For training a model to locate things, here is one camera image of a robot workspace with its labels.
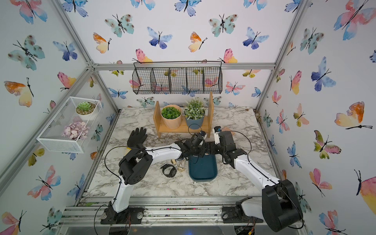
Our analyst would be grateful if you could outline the white mesh wall basket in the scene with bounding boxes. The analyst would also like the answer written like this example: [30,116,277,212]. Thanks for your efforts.
[37,97,103,154]

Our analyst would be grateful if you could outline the pink artificial flowers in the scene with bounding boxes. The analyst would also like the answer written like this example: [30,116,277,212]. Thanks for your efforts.
[61,121,91,141]

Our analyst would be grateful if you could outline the teal storage box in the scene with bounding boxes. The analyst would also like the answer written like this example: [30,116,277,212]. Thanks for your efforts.
[189,155,218,182]

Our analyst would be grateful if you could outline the blue pot flowering plant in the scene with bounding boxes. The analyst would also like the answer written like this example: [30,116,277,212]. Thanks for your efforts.
[184,98,205,130]

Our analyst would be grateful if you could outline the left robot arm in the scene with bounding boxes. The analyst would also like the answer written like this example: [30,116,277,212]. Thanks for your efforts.
[110,127,207,213]

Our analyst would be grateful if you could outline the black watch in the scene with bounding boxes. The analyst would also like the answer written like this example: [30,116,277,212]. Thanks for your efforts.
[160,164,177,178]

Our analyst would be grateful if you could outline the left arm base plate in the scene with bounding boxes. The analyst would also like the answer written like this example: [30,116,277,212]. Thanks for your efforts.
[100,207,145,225]

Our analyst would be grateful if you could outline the black wire basket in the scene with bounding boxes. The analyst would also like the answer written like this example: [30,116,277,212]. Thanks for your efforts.
[130,61,223,97]

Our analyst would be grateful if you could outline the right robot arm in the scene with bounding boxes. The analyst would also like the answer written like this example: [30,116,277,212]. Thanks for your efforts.
[207,126,304,232]

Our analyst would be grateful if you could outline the pink plastic scoop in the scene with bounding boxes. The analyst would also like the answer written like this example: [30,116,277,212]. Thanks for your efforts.
[221,127,236,136]

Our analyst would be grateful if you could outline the wooden shelf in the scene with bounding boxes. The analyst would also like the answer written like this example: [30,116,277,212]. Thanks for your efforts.
[153,92,214,139]

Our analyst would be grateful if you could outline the black work glove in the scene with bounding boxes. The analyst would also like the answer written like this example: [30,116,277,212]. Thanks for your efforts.
[127,127,148,147]

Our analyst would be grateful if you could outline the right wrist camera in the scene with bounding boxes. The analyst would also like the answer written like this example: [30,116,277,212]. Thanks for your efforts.
[213,126,222,145]

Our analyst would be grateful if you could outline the white pot succulent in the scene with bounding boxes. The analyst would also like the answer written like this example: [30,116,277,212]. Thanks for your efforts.
[75,102,96,122]

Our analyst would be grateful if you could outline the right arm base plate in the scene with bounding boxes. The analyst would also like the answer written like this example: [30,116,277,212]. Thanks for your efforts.
[221,206,264,223]

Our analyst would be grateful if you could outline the pink pot green plant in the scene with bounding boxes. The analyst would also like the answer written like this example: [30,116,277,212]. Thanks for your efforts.
[161,105,182,130]

